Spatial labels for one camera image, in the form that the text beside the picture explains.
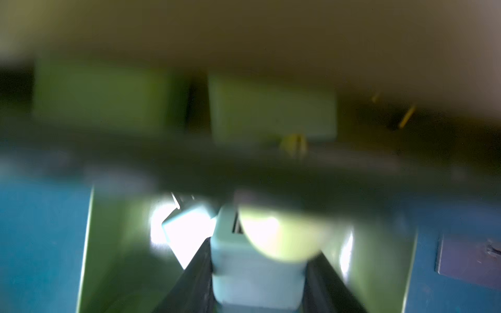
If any pink blossom artificial tree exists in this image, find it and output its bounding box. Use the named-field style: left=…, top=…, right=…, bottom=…
left=436, top=236, right=500, bottom=290

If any green drawer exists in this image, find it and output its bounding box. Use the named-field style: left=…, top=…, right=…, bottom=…
left=80, top=192, right=416, bottom=312
left=1, top=65, right=500, bottom=238

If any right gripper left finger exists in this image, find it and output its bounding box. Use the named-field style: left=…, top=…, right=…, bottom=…
left=153, top=238, right=215, bottom=313

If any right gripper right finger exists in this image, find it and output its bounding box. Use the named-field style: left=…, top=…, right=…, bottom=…
left=303, top=254, right=367, bottom=313

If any green plug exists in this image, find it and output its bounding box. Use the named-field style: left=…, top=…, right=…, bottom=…
left=162, top=202, right=217, bottom=269
left=210, top=206, right=307, bottom=312

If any yellow-green drawer cabinet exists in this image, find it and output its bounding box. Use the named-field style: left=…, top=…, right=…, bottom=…
left=1, top=1, right=500, bottom=119

